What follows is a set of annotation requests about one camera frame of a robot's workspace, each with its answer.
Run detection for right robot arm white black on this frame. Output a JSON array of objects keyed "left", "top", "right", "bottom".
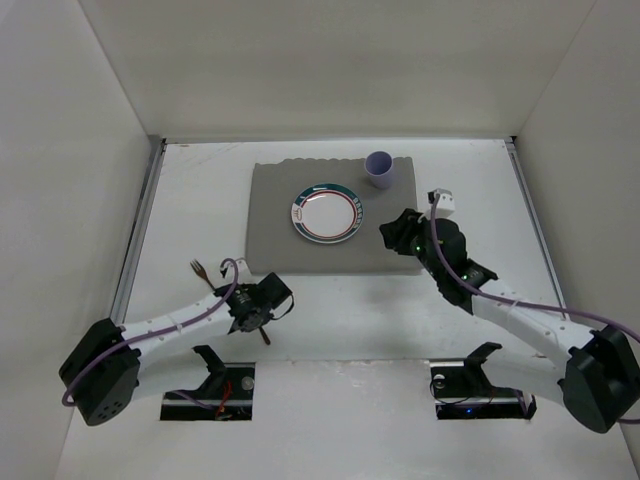
[{"left": 379, "top": 209, "right": 639, "bottom": 433}]

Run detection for brown wooden spoon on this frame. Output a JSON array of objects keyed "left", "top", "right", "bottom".
[{"left": 259, "top": 327, "right": 271, "bottom": 346}]

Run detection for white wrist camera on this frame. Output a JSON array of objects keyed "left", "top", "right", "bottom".
[
  {"left": 428, "top": 188, "right": 456, "bottom": 218},
  {"left": 219, "top": 257, "right": 252, "bottom": 283}
]

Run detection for aluminium table rail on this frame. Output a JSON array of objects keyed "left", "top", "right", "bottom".
[
  {"left": 504, "top": 136, "right": 565, "bottom": 306},
  {"left": 109, "top": 135, "right": 167, "bottom": 327}
]

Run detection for brown wooden fork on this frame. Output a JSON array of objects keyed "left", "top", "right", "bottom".
[{"left": 190, "top": 259, "right": 215, "bottom": 291}]

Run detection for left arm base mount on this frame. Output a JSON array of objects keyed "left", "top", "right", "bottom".
[{"left": 160, "top": 346, "right": 256, "bottom": 422}]

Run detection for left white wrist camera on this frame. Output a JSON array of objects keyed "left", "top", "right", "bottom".
[{"left": 219, "top": 257, "right": 252, "bottom": 283}]

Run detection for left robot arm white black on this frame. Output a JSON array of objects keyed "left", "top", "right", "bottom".
[{"left": 59, "top": 273, "right": 295, "bottom": 426}]

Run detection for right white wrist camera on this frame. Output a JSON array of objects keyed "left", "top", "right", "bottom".
[{"left": 428, "top": 188, "right": 456, "bottom": 218}]

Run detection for grey cloth napkin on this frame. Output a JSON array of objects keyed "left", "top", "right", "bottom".
[{"left": 244, "top": 157, "right": 421, "bottom": 275}]

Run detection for left aluminium table rail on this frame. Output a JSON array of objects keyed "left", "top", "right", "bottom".
[{"left": 109, "top": 135, "right": 167, "bottom": 327}]

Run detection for white plate with green rim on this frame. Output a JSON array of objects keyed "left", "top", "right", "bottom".
[{"left": 291, "top": 183, "right": 364, "bottom": 245}]

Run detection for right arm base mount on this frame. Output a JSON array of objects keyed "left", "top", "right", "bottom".
[{"left": 429, "top": 342, "right": 537, "bottom": 421}]

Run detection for right aluminium table rail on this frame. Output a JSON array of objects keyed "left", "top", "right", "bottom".
[{"left": 504, "top": 136, "right": 565, "bottom": 306}]

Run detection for purple plastic cup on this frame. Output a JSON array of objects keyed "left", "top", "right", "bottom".
[{"left": 364, "top": 151, "right": 395, "bottom": 190}]

